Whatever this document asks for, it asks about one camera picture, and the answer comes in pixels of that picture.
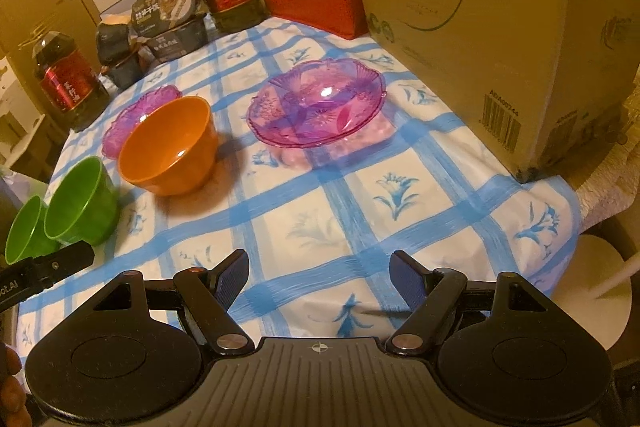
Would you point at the purple glass plate back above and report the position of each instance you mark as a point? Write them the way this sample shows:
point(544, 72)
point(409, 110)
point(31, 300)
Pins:
point(117, 134)

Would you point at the green plastic bowl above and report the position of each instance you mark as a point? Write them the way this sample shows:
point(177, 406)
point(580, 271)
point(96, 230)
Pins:
point(84, 207)
point(26, 238)

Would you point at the pink glass plate floral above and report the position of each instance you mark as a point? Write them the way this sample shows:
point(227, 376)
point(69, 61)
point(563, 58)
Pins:
point(316, 103)

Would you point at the white round stool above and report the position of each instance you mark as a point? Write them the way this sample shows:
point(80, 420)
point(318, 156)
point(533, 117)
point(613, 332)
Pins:
point(595, 289)

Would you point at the orange plastic bowl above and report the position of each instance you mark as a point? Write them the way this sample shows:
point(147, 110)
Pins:
point(173, 151)

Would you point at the dark cup bottom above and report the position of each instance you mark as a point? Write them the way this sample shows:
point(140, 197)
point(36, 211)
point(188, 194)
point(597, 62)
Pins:
point(126, 72)

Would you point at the dark cup tilted top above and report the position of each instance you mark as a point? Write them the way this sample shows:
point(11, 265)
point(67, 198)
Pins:
point(113, 39)

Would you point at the dark rectangular food box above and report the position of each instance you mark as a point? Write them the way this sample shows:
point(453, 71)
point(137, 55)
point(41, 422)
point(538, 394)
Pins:
point(178, 42)

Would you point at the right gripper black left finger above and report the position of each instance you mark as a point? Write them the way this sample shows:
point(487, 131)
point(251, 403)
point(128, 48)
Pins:
point(206, 297)

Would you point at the blue checked tablecloth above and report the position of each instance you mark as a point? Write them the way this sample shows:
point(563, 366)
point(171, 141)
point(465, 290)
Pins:
point(319, 225)

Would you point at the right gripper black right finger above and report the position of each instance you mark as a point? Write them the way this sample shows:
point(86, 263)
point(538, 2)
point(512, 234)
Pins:
point(432, 297)

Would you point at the person's left hand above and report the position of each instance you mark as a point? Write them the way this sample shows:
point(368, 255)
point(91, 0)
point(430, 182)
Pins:
point(13, 395)

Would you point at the white shelf rack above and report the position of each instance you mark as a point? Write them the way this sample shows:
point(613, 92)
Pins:
point(31, 142)

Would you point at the large cardboard box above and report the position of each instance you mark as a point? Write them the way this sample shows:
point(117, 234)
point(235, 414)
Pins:
point(533, 79)

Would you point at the oil bottle red label left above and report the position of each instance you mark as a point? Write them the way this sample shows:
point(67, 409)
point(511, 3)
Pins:
point(68, 79)

